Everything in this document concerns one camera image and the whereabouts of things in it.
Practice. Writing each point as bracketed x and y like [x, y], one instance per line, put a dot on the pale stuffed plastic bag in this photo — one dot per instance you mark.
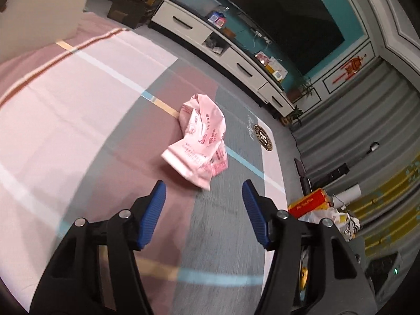
[323, 218]

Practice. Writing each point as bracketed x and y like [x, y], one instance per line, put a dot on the pink printed plastic bag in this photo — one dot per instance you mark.
[200, 137]

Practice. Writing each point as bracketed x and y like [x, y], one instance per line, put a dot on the tall potted plant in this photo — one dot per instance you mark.
[303, 87]

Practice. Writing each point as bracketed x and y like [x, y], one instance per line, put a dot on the red and yellow bag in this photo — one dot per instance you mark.
[308, 203]

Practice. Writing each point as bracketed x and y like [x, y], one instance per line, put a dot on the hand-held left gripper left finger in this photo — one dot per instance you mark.
[152, 216]

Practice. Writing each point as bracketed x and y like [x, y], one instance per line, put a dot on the stick vacuum cleaner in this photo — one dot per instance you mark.
[338, 170]

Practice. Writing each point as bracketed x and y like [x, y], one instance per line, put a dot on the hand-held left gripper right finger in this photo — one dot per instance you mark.
[254, 216]

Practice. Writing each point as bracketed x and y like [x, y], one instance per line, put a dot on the white television cabinet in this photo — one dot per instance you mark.
[183, 26]

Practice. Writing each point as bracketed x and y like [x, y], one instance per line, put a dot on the dark purple mat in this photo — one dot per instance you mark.
[299, 167]

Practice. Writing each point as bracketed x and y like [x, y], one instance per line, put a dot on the white paper roll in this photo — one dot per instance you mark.
[349, 193]

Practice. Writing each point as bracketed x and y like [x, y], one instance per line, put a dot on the white wooden board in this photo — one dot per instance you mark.
[42, 16]

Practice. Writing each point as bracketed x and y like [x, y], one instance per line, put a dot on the small potted plant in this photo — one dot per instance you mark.
[293, 115]

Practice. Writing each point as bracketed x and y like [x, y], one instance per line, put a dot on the brown planter box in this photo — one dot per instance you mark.
[126, 11]

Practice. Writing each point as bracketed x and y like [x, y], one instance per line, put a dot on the crumpled clear plastic wrap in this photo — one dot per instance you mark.
[351, 224]

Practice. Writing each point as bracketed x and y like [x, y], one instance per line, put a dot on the red wall decoration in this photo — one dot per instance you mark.
[352, 65]

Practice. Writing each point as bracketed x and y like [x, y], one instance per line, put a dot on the white flat box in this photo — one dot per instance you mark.
[279, 65]

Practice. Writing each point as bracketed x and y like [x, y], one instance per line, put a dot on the black device with green light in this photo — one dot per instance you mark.
[382, 269]

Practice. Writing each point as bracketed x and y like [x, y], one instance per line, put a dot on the grey and yellow curtain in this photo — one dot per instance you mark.
[344, 121]

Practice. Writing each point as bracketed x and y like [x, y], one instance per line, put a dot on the large black television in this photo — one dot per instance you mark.
[279, 13]

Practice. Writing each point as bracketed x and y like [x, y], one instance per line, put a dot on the blue box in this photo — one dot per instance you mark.
[218, 19]

